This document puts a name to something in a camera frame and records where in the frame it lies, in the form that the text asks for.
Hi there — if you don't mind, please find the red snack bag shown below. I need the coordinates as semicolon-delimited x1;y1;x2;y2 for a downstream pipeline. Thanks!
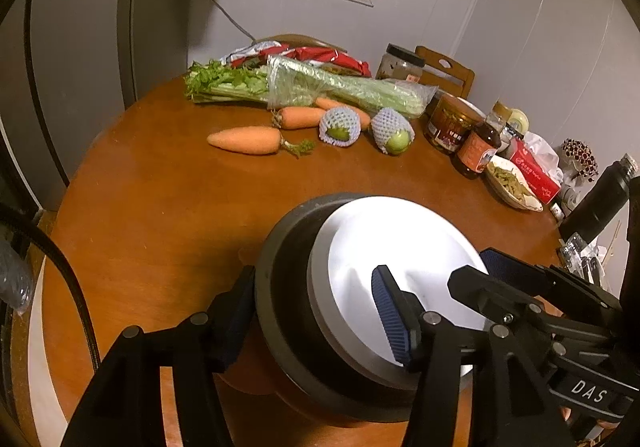
220;40;371;78

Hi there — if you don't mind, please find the dark soy sauce bottle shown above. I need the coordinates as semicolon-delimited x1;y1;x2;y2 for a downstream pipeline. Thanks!
451;102;511;180

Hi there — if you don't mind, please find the carrot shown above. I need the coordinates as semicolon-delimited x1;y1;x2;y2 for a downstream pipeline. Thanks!
207;126;314;157
314;96;372;131
272;106;326;131

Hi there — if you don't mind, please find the pink crab shaped plate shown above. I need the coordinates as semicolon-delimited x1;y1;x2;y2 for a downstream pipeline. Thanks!
214;245;312;428

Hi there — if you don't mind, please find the netted green fruit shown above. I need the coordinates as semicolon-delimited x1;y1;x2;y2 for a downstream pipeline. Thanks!
318;107;361;147
370;108;416;156

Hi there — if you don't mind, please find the right netted green fruit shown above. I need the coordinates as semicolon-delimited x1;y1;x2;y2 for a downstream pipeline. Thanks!
370;108;416;156

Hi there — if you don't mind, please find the red white patterned ornament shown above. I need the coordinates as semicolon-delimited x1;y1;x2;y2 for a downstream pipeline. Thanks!
559;138;599;182

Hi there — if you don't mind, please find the black cable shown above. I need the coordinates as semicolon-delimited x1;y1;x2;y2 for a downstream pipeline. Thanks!
0;203;102;370

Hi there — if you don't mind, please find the small white bottle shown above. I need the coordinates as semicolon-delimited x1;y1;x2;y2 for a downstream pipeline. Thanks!
548;204;564;222

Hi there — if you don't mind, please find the curved wooden chair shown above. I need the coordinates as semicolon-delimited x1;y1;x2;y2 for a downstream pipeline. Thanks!
258;33;346;53

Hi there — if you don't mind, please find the yellow tape roll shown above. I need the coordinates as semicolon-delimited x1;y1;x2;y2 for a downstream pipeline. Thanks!
506;108;529;135

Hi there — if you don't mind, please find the middle carrot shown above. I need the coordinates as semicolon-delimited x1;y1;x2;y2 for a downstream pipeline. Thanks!
272;106;326;131

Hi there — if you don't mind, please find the large instant noodle bowl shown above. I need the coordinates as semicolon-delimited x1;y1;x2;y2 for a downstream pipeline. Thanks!
307;196;490;389

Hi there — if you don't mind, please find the grey refrigerator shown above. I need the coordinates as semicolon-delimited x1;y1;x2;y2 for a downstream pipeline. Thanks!
1;0;189;211

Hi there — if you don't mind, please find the clear jar black lid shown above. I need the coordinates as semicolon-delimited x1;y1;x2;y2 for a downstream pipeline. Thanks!
375;44;425;83

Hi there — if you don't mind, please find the white plate of vegetables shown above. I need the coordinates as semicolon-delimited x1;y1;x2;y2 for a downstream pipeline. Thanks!
484;156;544;212

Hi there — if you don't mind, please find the rear carrot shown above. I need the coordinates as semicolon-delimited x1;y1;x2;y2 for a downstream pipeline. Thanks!
314;96;372;131

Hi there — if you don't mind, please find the red sauce jar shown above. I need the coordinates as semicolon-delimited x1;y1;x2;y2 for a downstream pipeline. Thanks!
423;91;485;155

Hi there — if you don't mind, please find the black thermos flask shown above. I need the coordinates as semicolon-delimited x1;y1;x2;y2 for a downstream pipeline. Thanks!
559;154;638;243

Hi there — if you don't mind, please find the stainless steel bowl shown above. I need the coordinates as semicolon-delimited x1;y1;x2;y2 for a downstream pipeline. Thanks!
254;192;476;429

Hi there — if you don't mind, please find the carrot in front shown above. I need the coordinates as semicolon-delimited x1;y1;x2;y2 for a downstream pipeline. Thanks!
207;126;314;157

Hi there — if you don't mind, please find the bagged celery bunch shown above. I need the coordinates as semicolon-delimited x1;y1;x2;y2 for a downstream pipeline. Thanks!
183;56;437;119

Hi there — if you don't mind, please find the left netted green fruit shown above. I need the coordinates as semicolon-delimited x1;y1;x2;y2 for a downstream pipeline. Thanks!
318;107;361;147

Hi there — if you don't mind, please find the red tissue box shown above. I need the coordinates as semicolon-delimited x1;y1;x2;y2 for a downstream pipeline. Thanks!
506;132;564;206

